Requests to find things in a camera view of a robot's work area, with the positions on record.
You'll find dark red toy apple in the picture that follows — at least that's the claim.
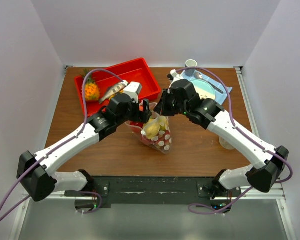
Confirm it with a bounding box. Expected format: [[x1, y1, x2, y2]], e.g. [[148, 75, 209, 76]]
[[129, 121, 173, 151]]

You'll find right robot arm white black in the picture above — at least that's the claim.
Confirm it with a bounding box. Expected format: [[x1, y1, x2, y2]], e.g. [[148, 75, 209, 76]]
[[154, 79, 289, 197]]

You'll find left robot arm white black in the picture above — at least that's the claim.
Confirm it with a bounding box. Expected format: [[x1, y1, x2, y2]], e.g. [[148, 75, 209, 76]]
[[17, 93, 152, 202]]

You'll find toy pineapple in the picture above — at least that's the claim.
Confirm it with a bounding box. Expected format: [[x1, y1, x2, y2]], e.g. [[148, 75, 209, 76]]
[[84, 75, 101, 102]]

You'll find grey toy fish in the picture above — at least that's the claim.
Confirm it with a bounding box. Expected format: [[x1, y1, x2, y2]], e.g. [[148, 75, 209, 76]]
[[98, 80, 128, 104]]

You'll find clear polka dot zip bag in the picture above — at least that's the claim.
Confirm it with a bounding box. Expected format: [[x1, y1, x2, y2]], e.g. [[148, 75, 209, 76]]
[[124, 102, 173, 155]]

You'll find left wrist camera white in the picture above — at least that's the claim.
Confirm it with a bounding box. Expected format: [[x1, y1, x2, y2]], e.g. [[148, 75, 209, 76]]
[[123, 81, 142, 103]]

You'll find red plastic tray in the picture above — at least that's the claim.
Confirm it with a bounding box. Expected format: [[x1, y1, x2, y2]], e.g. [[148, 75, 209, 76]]
[[74, 58, 161, 117]]

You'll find orange toy ginger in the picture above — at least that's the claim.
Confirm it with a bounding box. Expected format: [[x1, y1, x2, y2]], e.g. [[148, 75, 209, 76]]
[[109, 92, 123, 101]]

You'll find small grey blue cup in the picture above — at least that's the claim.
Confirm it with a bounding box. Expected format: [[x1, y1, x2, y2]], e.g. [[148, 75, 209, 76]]
[[185, 59, 198, 77]]

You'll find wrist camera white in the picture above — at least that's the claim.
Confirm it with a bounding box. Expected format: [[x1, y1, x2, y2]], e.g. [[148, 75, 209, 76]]
[[167, 69, 182, 82], [123, 81, 142, 103]]

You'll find blue checked cloth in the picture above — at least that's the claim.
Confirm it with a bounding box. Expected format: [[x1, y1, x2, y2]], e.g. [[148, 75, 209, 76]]
[[184, 68, 234, 106]]

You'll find steel spoon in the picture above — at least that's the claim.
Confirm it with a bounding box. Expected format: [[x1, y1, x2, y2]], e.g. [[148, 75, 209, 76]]
[[194, 71, 224, 94]]

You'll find yellow green toy mango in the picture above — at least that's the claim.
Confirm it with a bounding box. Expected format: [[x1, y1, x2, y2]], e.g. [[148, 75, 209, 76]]
[[159, 116, 169, 131]]

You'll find yellow toy lemon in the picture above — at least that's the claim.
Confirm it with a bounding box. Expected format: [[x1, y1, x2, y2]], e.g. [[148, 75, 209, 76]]
[[141, 118, 160, 140]]

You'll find cream and teal plate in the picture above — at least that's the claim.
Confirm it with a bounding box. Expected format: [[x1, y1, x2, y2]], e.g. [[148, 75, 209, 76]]
[[190, 79, 216, 100]]

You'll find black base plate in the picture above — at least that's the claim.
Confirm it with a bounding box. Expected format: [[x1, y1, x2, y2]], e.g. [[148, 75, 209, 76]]
[[65, 176, 241, 212]]

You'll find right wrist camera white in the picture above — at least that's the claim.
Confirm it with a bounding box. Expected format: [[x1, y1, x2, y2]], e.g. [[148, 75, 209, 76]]
[[167, 69, 182, 82]]

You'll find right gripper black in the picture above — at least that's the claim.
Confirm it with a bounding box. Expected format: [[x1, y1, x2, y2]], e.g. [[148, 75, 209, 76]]
[[154, 88, 189, 116]]

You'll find green floral mug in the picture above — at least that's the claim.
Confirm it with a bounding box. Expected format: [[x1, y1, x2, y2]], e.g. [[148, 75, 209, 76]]
[[219, 136, 235, 151]]

